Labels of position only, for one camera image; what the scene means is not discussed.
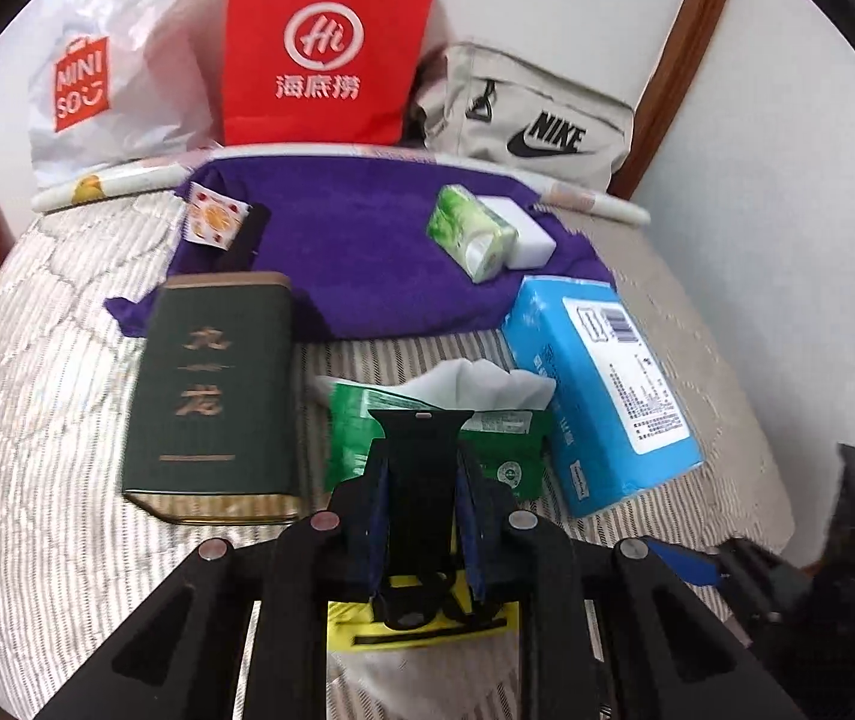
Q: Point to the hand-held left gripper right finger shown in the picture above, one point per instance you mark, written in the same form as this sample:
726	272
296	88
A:
474	540

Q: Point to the striped quilted mat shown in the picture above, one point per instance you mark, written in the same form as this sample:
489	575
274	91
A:
60	427

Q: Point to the blue tissue pack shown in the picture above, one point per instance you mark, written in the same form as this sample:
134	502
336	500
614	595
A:
585	420

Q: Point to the red paper bag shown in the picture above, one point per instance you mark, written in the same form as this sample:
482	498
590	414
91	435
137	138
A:
262	15

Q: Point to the brown wooden door frame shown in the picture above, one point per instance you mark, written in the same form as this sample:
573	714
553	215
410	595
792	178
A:
697	15

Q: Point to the yellow black plastic bag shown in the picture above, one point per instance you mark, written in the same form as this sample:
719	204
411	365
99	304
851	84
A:
356	626

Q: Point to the purple towel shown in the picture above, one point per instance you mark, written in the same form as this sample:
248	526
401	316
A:
367	262

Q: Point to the white plastic shopping bag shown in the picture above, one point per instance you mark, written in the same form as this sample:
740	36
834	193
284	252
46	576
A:
135	52

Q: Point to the rolled paper poster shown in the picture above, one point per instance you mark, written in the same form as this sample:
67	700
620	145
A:
120	184

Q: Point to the green wet wipes pack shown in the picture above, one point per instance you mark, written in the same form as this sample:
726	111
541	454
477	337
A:
352	427

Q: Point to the grey waist bag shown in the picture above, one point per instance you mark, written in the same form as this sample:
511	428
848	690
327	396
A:
457	75

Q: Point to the white sponge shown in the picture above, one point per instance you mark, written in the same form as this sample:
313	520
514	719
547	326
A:
532	236

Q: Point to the orange patterned small packet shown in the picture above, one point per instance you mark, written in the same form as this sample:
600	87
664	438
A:
211	216

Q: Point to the small green tissue pack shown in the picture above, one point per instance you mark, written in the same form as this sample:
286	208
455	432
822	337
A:
465	229

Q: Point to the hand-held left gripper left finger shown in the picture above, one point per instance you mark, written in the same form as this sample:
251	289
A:
375	532

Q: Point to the dark green tin box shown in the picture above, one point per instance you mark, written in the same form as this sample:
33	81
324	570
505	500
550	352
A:
210	360

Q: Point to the black phone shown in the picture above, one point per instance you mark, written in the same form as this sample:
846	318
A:
251	236

